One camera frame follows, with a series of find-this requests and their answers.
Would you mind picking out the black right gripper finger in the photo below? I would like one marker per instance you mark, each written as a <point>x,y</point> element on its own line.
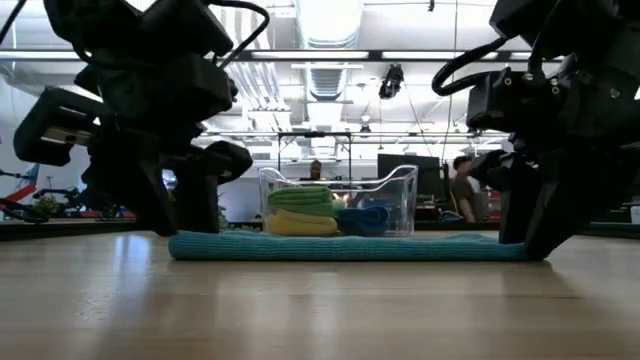
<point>510,200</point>
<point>565,210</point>

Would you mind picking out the tilted screen on stand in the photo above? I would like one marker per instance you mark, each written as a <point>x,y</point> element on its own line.
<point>33,175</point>

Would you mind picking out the green microfiber towel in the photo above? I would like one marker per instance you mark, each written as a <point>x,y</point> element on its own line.
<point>300,200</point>

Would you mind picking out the clear plastic bin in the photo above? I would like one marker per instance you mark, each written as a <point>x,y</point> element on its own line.
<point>400,200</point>

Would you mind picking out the teal microfiber towel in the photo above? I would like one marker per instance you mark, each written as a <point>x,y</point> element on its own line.
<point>340,247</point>

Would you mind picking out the yellow microfiber towel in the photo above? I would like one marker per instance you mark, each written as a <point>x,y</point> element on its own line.
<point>300,225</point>

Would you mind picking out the blue microfiber towel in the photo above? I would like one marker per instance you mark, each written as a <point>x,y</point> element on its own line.
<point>364,221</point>

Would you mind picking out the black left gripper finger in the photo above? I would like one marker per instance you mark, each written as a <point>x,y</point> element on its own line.
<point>145,195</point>
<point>200,190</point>

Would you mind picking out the black aluminium table frame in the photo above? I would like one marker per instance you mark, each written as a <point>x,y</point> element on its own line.
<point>50,227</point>

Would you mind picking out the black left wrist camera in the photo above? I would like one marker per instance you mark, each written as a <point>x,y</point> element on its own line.
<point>55,130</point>

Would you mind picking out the black computer monitor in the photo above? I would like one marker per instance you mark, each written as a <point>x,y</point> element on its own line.
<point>425,172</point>

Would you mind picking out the small background plant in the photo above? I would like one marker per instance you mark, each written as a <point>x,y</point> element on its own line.
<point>47,205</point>

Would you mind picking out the person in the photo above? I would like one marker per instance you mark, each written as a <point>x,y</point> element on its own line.
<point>464,192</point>
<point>315,171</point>

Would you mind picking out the hanging black camera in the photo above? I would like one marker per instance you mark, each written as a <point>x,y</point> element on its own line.
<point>391,82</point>

